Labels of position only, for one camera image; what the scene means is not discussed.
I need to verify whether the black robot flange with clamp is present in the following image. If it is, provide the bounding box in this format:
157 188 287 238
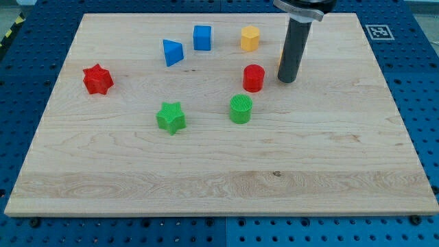
272 0 337 22

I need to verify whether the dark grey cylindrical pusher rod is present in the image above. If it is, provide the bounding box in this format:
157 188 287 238
278 19 311 83

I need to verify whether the green star block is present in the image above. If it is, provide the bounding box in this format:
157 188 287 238
156 102 187 135

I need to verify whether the red star block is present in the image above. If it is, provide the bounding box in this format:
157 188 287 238
83 64 114 95

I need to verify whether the yellow block behind rod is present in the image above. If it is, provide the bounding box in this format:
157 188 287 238
278 49 283 66

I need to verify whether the yellow hexagonal prism block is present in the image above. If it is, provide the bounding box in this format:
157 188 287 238
240 25 260 51

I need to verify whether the red cylinder block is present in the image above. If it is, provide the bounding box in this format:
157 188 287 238
243 64 265 93

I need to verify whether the white fiducial marker tag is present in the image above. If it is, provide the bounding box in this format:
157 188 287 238
366 24 394 40

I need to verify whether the green cylinder block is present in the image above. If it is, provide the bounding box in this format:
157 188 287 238
229 94 252 124

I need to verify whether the blue cube block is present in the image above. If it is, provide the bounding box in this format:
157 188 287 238
193 25 211 51

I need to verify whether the blue triangular prism block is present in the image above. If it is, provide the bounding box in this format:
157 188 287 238
163 39 184 67

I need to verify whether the light wooden board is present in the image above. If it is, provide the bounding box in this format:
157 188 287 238
5 14 438 217

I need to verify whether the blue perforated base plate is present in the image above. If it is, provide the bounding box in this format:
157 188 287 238
1 0 438 246

